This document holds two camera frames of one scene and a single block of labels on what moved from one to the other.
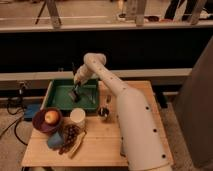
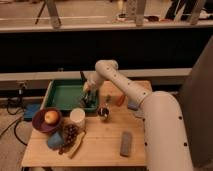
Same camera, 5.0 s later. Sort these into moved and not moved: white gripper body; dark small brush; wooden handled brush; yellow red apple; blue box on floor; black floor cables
Moved: white gripper body; dark small brush
Not moved: black floor cables; yellow red apple; wooden handled brush; blue box on floor
